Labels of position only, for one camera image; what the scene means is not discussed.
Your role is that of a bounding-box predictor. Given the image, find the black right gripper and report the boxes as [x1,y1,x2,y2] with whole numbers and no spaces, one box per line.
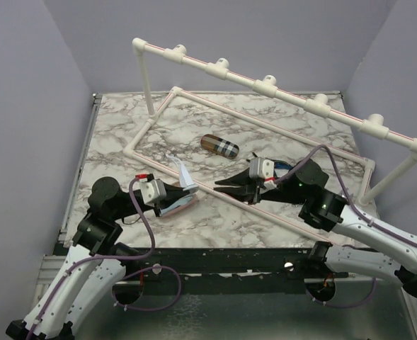
[213,166,306,205]

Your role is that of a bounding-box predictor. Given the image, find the light blue sunglasses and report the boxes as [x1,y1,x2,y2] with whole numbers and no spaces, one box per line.
[166,154,198,191]

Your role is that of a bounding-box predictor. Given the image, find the pink glasses case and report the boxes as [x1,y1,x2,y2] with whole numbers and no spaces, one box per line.
[158,193,198,219]

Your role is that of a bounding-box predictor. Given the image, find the plaid glasses case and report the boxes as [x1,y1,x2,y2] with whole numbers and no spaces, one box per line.
[200,134,239,159]

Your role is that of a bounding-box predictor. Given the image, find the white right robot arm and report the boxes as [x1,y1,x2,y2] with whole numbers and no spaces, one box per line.
[215,158,417,298]

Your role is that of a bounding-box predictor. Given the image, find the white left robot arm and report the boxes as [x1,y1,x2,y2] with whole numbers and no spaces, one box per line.
[6,174,198,339]

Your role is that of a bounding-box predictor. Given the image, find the black blue sunglasses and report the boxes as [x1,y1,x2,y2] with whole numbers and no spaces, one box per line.
[271,159,293,178]

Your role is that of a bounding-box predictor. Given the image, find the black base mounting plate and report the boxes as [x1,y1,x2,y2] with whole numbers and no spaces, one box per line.
[111,248,347,299]

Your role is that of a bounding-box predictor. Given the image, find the silver wrench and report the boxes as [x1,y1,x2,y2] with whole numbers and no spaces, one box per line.
[339,190,354,201]

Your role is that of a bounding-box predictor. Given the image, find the white PVC pipe rack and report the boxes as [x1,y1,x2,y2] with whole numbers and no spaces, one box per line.
[122,37,417,242]

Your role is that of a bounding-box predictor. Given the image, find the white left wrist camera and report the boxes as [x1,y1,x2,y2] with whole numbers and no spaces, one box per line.
[135,174,166,206]

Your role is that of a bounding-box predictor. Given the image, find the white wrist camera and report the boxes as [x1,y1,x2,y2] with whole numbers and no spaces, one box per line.
[135,174,166,206]
[249,157,277,190]

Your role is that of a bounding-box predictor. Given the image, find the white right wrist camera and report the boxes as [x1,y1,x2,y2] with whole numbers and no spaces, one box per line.
[249,157,277,190]

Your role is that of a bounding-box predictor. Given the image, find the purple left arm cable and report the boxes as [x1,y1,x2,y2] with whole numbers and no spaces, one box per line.
[25,178,183,340]

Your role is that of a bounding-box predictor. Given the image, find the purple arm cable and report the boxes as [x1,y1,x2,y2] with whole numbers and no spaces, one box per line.
[275,144,417,309]
[25,178,183,340]

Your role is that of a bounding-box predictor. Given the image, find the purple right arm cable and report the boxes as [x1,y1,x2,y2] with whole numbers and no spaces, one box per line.
[275,144,417,309]

